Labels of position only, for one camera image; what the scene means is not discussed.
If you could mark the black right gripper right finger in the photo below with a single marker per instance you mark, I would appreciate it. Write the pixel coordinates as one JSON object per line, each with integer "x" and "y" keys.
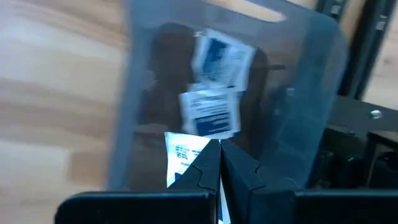
{"x": 242, "y": 177}

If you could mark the blue white alcohol pad packet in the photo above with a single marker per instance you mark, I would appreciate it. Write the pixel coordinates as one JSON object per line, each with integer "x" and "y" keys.
{"x": 211, "y": 112}
{"x": 183, "y": 152}
{"x": 222, "y": 59}

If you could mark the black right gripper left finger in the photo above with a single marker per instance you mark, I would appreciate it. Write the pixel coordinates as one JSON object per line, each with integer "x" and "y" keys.
{"x": 205, "y": 168}

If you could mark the grey translucent plastic bin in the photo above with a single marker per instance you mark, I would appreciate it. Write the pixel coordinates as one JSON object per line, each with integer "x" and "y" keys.
{"x": 295, "y": 109}

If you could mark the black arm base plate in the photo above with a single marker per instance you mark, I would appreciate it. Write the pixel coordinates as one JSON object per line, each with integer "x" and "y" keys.
{"x": 351, "y": 115}

